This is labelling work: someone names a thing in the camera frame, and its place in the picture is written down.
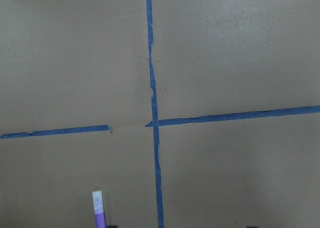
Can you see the purple marker pen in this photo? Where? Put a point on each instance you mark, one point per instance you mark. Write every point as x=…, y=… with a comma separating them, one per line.
x=98, y=209

